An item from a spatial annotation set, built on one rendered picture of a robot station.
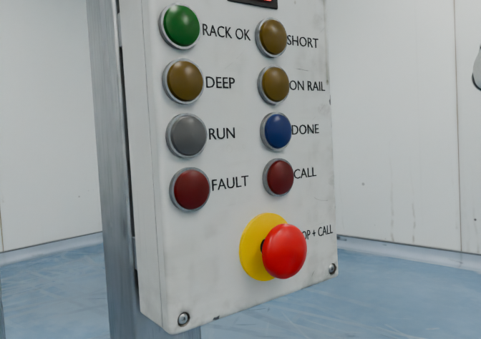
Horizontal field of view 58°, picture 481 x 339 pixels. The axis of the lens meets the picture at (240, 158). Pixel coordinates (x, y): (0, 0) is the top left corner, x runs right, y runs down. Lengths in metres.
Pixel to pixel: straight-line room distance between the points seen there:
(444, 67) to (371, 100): 0.57
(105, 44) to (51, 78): 3.99
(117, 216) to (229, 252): 0.10
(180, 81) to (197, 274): 0.13
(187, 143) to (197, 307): 0.11
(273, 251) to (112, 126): 0.16
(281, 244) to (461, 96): 2.97
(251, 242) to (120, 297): 0.12
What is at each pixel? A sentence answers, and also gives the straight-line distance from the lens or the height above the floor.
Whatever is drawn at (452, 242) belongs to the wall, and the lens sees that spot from 3.36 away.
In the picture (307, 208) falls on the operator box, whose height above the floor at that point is 0.89.
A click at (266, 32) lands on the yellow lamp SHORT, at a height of 1.03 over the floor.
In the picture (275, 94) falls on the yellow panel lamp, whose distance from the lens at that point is 0.34.
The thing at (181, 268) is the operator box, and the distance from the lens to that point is 0.30.
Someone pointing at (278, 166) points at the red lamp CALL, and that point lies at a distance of 0.34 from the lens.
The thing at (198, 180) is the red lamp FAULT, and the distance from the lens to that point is 0.29.
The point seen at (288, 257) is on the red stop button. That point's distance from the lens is 0.32.
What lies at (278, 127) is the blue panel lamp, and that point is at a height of 0.96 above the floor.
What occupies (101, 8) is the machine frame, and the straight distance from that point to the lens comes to 0.38.
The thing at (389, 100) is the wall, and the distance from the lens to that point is 3.43.
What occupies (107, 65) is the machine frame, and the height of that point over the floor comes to 1.02.
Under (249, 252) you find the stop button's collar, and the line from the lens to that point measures 0.33.
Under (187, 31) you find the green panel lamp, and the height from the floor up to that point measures 1.03.
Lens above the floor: 0.96
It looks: 3 degrees down
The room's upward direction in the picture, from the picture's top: 3 degrees counter-clockwise
